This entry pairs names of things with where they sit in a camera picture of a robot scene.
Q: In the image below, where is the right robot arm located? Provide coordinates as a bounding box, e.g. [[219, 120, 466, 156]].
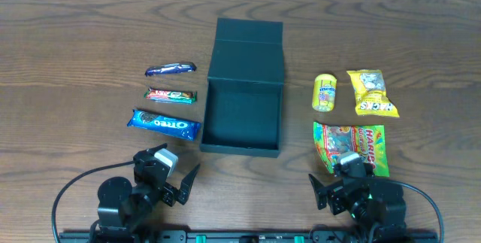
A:
[[309, 162, 407, 242]]

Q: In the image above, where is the red green KitKat Milo bar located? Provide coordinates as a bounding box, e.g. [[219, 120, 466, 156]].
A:
[[144, 88, 197, 105]]

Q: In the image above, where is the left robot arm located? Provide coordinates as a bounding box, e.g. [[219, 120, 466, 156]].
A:
[[97, 144, 200, 235]]

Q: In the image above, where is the green Haribo gummy bag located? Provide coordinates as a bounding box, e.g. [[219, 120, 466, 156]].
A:
[[313, 122, 389, 177]]

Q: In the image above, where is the blue foil chocolate bar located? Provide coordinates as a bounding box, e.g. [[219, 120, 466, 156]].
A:
[[145, 62, 197, 77]]

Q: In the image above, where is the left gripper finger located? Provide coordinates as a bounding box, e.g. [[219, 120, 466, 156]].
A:
[[147, 143, 168, 154], [177, 164, 201, 205]]

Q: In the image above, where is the yellow Mentos gum bottle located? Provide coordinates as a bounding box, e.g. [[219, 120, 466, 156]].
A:
[[312, 74, 337, 112]]

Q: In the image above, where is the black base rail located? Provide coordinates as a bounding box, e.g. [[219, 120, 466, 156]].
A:
[[58, 229, 440, 243]]

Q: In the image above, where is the blue Oreo cookie pack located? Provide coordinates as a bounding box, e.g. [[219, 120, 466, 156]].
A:
[[127, 110, 201, 141]]

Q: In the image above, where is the dark green open gift box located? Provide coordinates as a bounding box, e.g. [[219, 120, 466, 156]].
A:
[[200, 18, 285, 158]]

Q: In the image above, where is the yellow Hacks candy bag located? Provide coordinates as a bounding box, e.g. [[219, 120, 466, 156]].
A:
[[347, 69, 399, 117]]

